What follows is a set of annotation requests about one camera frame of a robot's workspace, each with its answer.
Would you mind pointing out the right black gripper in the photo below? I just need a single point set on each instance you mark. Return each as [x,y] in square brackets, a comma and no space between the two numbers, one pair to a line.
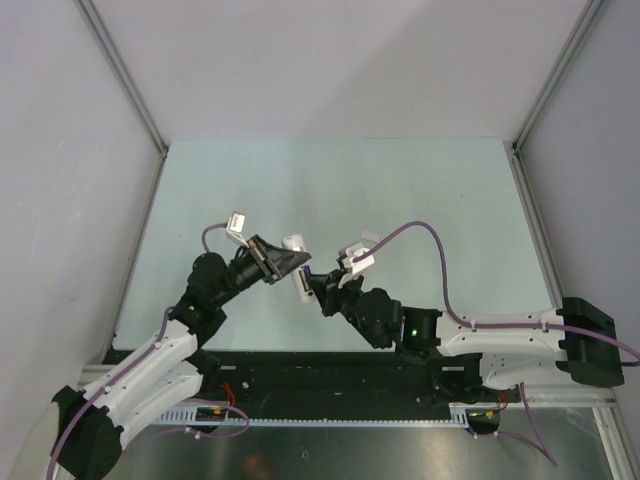
[327,290]

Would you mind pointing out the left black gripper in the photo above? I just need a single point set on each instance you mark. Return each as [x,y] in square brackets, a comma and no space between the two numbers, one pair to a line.
[265,254]

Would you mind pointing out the white remote control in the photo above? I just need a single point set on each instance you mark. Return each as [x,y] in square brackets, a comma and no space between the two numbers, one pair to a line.
[299,270]

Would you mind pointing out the white battery compartment cover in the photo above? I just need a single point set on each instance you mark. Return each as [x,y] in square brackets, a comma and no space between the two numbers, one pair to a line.
[371,236]

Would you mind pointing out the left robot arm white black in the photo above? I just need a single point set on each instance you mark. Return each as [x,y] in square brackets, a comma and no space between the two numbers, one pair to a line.
[97,423]

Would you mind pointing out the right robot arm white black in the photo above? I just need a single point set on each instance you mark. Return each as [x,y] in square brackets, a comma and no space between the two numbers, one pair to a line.
[576,341]

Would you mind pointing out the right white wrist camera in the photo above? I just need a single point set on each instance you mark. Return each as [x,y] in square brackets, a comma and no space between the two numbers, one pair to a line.
[353,260]

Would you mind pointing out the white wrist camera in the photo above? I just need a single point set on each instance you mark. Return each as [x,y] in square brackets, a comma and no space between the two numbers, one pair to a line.
[353,260]
[234,228]

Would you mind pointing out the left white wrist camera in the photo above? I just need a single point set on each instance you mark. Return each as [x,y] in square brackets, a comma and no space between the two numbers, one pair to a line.
[234,228]

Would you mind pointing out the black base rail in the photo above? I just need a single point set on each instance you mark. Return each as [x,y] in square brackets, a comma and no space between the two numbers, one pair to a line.
[347,385]

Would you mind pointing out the grey slotted cable duct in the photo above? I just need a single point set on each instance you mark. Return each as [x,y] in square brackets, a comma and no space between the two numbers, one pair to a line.
[206,416]

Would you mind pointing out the left aluminium frame post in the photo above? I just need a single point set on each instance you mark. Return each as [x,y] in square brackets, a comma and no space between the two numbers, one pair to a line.
[106,44]

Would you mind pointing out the aluminium frame post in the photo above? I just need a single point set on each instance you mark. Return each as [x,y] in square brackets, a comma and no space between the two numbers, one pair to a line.
[106,44]
[569,53]

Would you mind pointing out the right aluminium frame post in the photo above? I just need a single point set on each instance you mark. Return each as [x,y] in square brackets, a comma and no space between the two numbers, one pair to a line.
[569,53]

